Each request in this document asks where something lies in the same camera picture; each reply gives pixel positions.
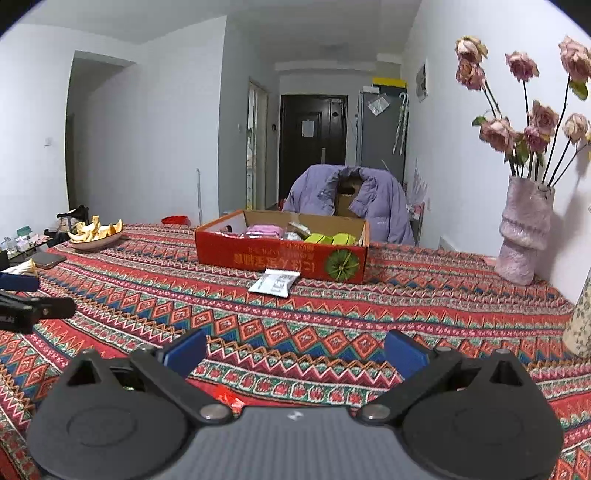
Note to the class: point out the brown chair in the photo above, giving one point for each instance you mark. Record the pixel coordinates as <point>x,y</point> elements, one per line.
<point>344,203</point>

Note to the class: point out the dark entrance door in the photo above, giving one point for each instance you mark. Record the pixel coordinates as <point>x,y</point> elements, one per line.
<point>291,161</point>

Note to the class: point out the patterned red tablecloth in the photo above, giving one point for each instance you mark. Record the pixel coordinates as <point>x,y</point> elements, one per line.
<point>300,332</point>

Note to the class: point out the folded hanging umbrella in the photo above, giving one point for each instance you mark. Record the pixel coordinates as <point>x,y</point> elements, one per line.
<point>400,122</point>

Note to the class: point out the white wall radiator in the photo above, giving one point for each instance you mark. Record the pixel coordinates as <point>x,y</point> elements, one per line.
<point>450,243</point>

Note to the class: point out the black bag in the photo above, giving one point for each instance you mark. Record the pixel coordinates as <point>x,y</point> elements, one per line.
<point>74,219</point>

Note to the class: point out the pink snack packet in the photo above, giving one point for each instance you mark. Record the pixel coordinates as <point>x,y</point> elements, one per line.
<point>265,230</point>

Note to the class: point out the red bucket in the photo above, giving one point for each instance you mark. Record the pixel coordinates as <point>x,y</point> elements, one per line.
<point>175,220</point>

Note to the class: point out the yellow box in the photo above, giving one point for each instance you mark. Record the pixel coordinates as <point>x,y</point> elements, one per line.
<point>390,83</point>

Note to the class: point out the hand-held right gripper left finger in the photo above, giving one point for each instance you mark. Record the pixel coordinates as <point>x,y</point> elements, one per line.
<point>187,353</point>

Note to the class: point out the yellow fruit peels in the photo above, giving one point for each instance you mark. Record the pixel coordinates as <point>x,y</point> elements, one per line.
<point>90,230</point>

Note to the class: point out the purple padded jacket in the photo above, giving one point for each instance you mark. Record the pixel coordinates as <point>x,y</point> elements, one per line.
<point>388,207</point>

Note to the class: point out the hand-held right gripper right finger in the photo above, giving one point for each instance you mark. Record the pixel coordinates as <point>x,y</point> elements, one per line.
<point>405,353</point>

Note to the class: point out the white floral vase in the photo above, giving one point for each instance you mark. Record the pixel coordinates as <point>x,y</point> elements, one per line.
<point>581,323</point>

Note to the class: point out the white paper notice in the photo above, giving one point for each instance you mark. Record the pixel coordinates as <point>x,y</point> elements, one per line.
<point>307,128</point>

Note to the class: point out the cream knitted work glove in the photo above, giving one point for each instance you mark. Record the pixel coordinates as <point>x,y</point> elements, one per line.
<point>21,268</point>

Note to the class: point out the low side table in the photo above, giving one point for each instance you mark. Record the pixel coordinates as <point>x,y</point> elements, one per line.
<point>23,244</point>

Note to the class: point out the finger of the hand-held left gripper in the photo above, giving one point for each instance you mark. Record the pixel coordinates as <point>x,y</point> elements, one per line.
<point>51,308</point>
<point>18,282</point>

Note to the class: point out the white mop stick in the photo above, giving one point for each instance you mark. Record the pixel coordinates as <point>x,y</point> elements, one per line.
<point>199,194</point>

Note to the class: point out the red cardboard box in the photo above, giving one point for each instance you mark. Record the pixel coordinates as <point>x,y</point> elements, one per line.
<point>277,261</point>

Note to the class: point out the clear plastic bag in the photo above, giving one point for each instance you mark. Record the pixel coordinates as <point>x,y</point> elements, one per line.
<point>377,106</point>

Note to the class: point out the single white snack packet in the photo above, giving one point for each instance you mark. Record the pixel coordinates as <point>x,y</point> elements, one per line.
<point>274,284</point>

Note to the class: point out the dark flat phone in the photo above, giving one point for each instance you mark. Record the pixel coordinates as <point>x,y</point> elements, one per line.
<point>48,260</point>

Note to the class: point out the bunch of dried pink roses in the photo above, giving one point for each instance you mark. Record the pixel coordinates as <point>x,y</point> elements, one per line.
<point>496,131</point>

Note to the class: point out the pink ribbed vase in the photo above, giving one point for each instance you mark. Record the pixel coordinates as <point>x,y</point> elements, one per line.
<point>526,221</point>

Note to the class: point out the white interior door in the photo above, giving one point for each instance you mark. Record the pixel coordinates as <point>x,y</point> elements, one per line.
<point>258,147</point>

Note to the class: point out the grey refrigerator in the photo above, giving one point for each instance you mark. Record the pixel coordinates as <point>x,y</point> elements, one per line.
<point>374,138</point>

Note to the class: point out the brown shallow bowl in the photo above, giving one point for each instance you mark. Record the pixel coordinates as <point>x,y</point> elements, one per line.
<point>97,243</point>

